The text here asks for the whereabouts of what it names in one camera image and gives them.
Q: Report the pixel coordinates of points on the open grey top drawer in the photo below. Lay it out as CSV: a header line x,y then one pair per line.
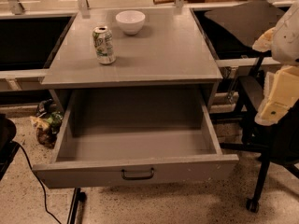
x,y
107,130

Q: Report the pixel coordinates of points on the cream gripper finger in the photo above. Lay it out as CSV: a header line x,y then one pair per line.
x,y
265,42
281,92

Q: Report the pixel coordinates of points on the black equipment at left edge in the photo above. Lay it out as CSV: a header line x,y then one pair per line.
x,y
8,147

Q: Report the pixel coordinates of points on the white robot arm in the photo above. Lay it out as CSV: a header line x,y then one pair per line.
x,y
286,38

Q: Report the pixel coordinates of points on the green white 7up can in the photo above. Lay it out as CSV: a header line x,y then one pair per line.
x,y
102,41

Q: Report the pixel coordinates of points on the black metal drawer handle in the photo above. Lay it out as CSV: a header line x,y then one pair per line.
x,y
137,175

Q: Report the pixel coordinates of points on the white ceramic bowl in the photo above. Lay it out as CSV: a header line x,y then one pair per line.
x,y
130,21

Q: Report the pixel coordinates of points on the grey cabinet with flat top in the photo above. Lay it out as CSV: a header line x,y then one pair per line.
x,y
169,49

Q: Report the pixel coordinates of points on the wooden stick in background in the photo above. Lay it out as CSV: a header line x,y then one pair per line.
x,y
158,2

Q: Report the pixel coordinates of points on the black stand leg with caster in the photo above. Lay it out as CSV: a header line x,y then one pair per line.
x,y
78,197

